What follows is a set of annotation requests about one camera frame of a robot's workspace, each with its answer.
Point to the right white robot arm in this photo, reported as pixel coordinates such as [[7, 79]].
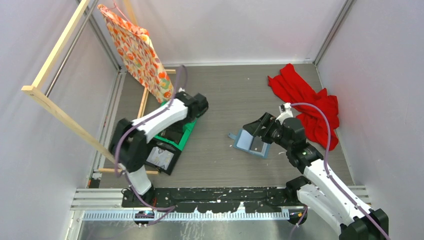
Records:
[[318, 187]]

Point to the black tray with paper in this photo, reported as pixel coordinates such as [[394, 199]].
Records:
[[162, 156]]

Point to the red cloth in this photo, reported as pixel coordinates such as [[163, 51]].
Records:
[[290, 87]]

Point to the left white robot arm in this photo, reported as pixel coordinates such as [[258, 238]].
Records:
[[130, 138]]

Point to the wooden frame rack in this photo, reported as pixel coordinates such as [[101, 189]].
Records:
[[34, 90]]

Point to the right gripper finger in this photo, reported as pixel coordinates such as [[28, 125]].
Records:
[[266, 134], [259, 127]]

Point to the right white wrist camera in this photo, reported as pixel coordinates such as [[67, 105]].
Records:
[[285, 110]]

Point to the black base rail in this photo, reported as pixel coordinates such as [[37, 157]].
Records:
[[263, 199]]

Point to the floral orange fabric bag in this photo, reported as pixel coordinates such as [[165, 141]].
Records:
[[135, 48]]

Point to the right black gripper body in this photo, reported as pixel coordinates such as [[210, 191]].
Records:
[[277, 130]]

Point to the dark grey credit card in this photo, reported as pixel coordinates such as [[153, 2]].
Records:
[[257, 145]]

